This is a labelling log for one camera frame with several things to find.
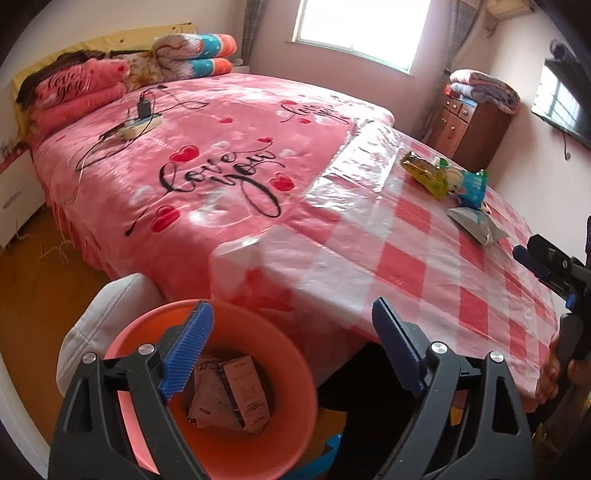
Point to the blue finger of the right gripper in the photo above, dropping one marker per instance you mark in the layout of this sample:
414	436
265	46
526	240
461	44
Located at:
523	257

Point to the grey plaid curtain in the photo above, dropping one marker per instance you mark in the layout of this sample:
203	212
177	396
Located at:
463	18

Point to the black charger plug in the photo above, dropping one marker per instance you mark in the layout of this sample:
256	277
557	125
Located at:
144	109

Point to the pink love you pillow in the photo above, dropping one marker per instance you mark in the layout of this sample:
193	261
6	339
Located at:
81	79

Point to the brown paper packets in bin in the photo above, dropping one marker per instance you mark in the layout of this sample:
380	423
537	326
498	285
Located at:
228	394

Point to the white bedside cabinet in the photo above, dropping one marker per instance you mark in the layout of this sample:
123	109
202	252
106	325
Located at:
21	195

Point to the white power strip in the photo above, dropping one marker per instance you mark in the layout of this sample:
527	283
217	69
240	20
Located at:
136	128

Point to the folded blankets on cabinet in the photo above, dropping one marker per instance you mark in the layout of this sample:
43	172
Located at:
483	88

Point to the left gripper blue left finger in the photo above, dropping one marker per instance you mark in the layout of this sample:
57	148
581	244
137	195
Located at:
180	347

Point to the bed with pink blanket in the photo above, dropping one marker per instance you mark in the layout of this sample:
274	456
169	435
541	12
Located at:
233	156

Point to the grey white cushion stool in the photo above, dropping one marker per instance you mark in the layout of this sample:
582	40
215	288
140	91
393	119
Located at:
113	308

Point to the silver grey foil bag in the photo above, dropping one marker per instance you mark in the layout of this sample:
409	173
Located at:
478	224

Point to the yellow headboard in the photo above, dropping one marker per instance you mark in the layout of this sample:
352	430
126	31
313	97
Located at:
125	40

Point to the yellow green snack wrapper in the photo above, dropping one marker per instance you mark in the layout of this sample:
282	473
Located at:
427	174

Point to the bright window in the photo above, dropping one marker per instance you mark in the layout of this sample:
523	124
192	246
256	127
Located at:
388	32

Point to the wall mounted television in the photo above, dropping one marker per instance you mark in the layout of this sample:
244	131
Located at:
563	99

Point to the orange plastic trash bin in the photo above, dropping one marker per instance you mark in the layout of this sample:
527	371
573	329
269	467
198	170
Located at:
290	392

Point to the brown wooden drawer cabinet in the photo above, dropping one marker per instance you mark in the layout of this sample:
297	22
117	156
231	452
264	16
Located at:
468	133

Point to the pink lower pillow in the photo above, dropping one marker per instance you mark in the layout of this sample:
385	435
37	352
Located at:
47	121

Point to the blue plastic stool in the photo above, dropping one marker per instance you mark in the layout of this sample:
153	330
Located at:
318	467

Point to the person's right hand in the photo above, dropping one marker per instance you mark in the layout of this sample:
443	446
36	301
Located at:
578	372

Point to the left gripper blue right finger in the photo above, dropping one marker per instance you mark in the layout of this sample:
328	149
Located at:
405	345

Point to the red white checkered plastic cloth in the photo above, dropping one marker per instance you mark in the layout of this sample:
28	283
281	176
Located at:
366	229

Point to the folded orange blue quilt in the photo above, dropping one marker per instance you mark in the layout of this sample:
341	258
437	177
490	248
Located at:
184	56

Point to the floral yellow pillow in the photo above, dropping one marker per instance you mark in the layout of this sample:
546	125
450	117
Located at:
144	70

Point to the white green blue snack bag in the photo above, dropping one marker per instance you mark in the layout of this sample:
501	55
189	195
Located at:
469	188

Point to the air conditioner unit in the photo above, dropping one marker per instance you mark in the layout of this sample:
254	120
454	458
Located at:
502	10

